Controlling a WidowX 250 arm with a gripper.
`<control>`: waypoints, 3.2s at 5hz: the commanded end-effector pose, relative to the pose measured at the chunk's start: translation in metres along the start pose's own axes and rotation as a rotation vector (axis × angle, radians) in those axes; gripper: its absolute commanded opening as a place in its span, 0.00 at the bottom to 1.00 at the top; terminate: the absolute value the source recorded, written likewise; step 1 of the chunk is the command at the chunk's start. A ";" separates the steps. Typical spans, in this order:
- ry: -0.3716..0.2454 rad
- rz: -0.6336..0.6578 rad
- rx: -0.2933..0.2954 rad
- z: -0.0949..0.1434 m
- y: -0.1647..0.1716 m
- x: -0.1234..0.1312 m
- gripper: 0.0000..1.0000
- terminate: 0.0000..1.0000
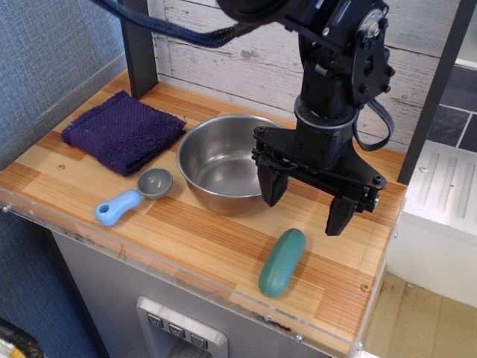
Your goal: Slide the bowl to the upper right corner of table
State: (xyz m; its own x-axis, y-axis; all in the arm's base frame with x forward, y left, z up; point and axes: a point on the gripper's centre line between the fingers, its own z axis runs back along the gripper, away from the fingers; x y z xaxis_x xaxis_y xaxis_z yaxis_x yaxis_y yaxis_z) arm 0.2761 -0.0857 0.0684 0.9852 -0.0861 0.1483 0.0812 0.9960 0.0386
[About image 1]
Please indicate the silver dispenser button panel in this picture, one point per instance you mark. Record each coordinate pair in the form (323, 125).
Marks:
(169, 333)

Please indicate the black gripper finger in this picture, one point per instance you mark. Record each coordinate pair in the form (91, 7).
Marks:
(341, 211)
(273, 184)

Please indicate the stainless steel bowl pot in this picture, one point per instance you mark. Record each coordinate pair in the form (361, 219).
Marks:
(215, 158)

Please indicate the blue grey ice cream scoop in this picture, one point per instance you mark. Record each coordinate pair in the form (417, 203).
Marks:
(152, 184)

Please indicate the dark grey post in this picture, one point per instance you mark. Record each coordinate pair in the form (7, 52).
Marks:
(460, 24)
(140, 57)

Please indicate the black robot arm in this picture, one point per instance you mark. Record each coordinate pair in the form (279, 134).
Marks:
(345, 68)

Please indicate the clear acrylic table edge guard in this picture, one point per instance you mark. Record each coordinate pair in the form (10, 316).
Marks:
(328, 299)

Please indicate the purple folded towel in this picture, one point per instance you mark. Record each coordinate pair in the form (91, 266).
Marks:
(123, 134)

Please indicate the dark grey right post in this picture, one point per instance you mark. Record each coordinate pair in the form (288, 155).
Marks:
(460, 24)

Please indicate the dark grey left post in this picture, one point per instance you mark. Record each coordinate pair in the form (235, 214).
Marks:
(140, 57)

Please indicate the green toy cucumber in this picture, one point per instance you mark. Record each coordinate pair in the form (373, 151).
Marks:
(281, 263)

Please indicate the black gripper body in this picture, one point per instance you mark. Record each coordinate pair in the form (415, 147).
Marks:
(324, 158)

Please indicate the white plastic side unit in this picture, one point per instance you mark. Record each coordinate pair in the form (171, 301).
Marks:
(435, 238)

